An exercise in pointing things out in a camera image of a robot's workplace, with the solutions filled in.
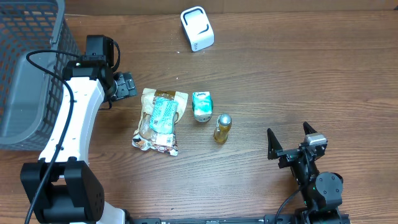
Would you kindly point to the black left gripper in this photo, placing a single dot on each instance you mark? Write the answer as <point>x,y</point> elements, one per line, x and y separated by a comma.
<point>127,85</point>

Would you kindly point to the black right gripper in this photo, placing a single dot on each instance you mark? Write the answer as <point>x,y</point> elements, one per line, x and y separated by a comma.
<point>292,154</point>

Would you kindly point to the brown snack bag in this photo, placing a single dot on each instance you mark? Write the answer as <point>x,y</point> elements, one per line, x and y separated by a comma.
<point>160,112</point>

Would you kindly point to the yellow liquid bottle silver cap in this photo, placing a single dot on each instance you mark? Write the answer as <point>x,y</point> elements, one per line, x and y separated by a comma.
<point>223,125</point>

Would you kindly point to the teal tissue pack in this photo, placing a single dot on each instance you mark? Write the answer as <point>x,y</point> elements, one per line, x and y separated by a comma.
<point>202,105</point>

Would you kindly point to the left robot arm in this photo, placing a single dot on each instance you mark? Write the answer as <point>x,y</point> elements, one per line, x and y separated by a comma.
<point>60,186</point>

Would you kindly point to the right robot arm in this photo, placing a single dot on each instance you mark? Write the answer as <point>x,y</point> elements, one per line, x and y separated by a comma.
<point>321,191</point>

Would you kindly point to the white barcode scanner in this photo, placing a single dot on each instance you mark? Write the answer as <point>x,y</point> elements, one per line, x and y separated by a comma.
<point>197,28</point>

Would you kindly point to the dark grey plastic basket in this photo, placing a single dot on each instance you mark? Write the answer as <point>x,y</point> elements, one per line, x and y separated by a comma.
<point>32,31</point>

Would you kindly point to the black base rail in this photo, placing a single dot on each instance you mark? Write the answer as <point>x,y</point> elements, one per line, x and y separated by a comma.
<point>217,221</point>

